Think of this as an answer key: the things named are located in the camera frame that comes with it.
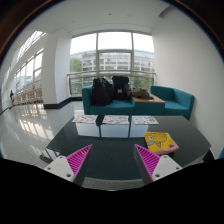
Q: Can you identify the teal sofa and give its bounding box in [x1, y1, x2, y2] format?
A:
[81, 84, 136, 117]
[149, 85, 196, 121]

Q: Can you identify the large black backpack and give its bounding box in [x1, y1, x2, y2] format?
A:
[91, 77, 114, 107]

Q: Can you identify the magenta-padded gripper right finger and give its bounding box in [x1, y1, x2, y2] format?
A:
[133, 143, 184, 186]

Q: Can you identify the metal window railing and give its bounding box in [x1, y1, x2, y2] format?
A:
[67, 70, 157, 98]

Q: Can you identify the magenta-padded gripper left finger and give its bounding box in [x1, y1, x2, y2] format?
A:
[43, 143, 93, 187]

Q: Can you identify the teal wood-topped corner table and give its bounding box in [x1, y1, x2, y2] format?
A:
[131, 94, 166, 117]

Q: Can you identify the colourful sticker sheet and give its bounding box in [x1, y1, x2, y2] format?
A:
[101, 114, 130, 126]
[133, 115, 160, 126]
[71, 114, 99, 125]

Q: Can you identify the small black backpack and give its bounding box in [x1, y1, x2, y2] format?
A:
[111, 75, 131, 101]

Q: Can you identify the wooden balustrade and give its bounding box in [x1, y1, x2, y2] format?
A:
[13, 87, 44, 106]

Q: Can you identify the brown jacket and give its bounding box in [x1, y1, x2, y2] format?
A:
[128, 87, 155, 100]

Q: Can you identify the person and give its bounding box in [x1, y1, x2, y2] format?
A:
[9, 89, 16, 105]

